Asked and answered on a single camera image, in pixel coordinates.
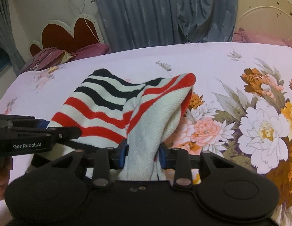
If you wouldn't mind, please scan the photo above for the red white black striped sweater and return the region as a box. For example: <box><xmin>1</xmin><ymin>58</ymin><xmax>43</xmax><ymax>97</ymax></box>
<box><xmin>49</xmin><ymin>69</ymin><xmax>196</xmax><ymax>181</ymax></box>

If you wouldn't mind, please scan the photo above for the person's left hand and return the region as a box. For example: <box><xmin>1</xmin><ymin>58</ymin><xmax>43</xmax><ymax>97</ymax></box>
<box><xmin>0</xmin><ymin>157</ymin><xmax>13</xmax><ymax>201</ymax></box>

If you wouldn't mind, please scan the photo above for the dark window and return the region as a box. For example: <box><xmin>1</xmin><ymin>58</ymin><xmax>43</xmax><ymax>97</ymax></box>
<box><xmin>0</xmin><ymin>46</ymin><xmax>11</xmax><ymax>73</ymax></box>

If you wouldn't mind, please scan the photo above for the pink floral bed sheet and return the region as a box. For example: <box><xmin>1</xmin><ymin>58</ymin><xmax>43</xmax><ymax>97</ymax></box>
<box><xmin>0</xmin><ymin>42</ymin><xmax>292</xmax><ymax>225</ymax></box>

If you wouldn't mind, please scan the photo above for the grey window curtain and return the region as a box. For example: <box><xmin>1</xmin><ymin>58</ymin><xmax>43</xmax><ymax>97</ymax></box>
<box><xmin>0</xmin><ymin>0</ymin><xmax>25</xmax><ymax>76</ymax></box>

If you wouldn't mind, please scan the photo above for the maroon pillow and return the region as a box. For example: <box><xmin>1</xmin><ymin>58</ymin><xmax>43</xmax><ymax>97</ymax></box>
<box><xmin>70</xmin><ymin>43</ymin><xmax>111</xmax><ymax>60</ymax></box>

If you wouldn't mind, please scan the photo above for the red heart-shaped headboard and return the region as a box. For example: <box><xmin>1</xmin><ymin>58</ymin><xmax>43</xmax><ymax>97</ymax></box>
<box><xmin>30</xmin><ymin>13</ymin><xmax>105</xmax><ymax>56</ymax></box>

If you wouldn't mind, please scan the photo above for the pink pillow on far bed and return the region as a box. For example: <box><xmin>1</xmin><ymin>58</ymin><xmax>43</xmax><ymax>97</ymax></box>
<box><xmin>232</xmin><ymin>27</ymin><xmax>292</xmax><ymax>48</ymax></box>

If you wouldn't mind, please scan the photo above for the grey blue curtain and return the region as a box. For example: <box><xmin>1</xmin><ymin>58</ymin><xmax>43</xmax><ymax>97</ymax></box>
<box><xmin>96</xmin><ymin>0</ymin><xmax>238</xmax><ymax>52</ymax></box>

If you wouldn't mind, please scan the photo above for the white hanging cord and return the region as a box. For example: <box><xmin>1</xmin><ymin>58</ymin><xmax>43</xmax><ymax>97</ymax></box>
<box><xmin>64</xmin><ymin>0</ymin><xmax>101</xmax><ymax>42</ymax></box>

